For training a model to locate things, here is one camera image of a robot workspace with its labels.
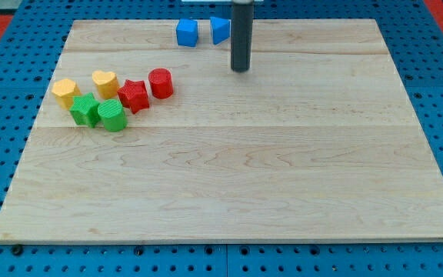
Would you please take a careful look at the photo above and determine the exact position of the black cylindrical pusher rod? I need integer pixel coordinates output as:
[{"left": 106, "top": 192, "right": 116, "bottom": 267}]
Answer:
[{"left": 231, "top": 0, "right": 254, "bottom": 72}]

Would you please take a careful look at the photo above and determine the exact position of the red star block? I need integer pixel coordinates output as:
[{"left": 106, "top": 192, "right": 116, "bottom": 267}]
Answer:
[{"left": 117, "top": 79, "right": 150, "bottom": 114}]

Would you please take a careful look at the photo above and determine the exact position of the green star block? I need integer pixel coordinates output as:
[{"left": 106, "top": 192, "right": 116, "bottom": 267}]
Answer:
[{"left": 69, "top": 92, "right": 100, "bottom": 128}]

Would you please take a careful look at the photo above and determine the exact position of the blue triangle block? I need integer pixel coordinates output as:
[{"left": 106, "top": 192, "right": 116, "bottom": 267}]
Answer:
[{"left": 210, "top": 17, "right": 231, "bottom": 45}]

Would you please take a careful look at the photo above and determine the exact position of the blue cube block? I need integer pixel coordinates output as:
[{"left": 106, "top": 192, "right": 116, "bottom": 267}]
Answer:
[{"left": 175, "top": 18, "right": 198, "bottom": 47}]

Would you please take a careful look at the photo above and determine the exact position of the red cylinder block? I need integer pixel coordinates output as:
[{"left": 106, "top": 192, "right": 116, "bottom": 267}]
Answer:
[{"left": 148, "top": 68, "right": 174, "bottom": 99}]

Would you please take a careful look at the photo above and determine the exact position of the wooden board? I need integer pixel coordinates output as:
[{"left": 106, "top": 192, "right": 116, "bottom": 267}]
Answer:
[{"left": 0, "top": 19, "right": 443, "bottom": 245}]

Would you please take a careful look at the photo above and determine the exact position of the yellow heart block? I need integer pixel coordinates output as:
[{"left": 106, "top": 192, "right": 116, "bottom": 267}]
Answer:
[{"left": 92, "top": 70, "right": 120, "bottom": 99}]

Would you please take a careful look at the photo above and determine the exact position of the green cylinder block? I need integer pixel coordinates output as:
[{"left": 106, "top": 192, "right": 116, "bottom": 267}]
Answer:
[{"left": 98, "top": 99, "right": 128, "bottom": 132}]

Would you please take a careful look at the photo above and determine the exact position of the yellow hexagon block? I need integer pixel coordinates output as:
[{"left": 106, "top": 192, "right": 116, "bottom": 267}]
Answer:
[{"left": 51, "top": 78, "right": 82, "bottom": 110}]

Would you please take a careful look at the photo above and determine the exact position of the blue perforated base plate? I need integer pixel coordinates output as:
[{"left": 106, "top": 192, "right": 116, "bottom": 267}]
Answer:
[{"left": 0, "top": 0, "right": 443, "bottom": 276}]

